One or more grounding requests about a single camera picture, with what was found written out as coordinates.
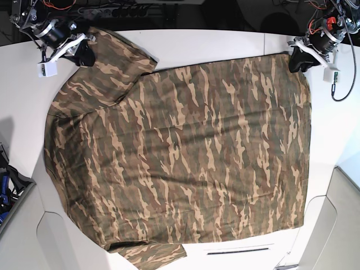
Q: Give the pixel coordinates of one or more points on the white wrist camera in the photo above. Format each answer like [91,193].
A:
[46,69]
[331,75]

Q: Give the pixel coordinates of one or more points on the camouflage T-shirt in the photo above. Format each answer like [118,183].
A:
[145,161]

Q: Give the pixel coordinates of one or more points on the black power strip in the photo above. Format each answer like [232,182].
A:
[114,12]

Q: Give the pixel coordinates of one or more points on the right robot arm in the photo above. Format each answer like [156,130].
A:
[26,14]

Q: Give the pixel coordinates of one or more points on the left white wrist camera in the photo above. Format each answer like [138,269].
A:
[331,75]

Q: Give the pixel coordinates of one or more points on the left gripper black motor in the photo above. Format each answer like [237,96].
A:
[314,48]

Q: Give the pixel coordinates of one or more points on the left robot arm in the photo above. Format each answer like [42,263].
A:
[348,11]

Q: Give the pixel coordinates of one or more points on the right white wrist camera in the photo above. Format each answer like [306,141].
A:
[46,69]

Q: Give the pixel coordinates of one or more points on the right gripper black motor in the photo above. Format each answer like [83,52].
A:
[60,40]

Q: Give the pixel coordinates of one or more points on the blue and black items bin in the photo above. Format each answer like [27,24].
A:
[14,188]

